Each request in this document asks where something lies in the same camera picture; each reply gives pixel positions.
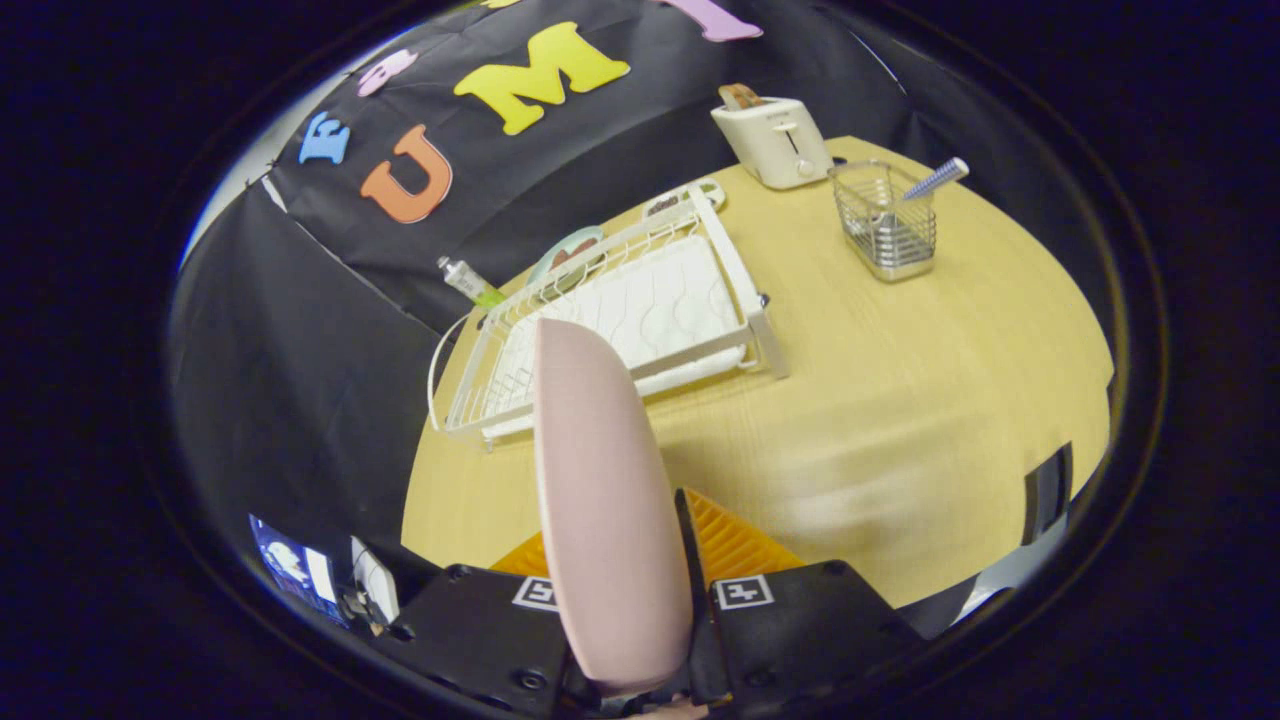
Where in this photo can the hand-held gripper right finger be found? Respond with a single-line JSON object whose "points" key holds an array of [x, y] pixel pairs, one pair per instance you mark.
{"points": [[690, 545]]}

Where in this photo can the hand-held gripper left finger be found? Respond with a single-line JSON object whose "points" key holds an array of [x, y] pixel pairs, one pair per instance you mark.
{"points": [[480, 630]]}

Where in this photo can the pink plate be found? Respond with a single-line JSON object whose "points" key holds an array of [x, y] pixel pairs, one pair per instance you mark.
{"points": [[600, 500]]}

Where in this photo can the teal plate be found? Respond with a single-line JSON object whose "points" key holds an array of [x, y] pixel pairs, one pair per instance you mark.
{"points": [[560, 252]]}

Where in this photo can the computer monitor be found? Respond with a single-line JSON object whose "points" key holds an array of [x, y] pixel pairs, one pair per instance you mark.
{"points": [[290, 565]]}

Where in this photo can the clear bottle with green liquid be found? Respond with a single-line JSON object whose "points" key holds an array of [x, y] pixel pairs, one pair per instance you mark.
{"points": [[465, 278]]}

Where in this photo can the white two-compartment condiment tray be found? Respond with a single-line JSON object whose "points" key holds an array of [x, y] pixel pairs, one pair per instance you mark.
{"points": [[710, 190]]}

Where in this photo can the black upright panel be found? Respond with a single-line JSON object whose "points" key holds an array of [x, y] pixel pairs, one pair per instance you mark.
{"points": [[1047, 495]]}

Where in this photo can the white toaster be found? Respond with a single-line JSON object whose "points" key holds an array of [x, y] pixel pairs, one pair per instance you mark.
{"points": [[780, 140]]}

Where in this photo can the toast slice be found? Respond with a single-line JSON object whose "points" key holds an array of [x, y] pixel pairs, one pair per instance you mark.
{"points": [[740, 96]]}

